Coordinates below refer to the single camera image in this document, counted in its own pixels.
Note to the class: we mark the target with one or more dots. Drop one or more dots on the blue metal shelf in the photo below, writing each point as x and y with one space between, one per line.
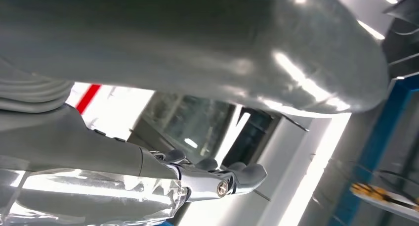
376 142

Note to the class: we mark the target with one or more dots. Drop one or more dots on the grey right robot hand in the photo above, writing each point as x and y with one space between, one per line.
196 37

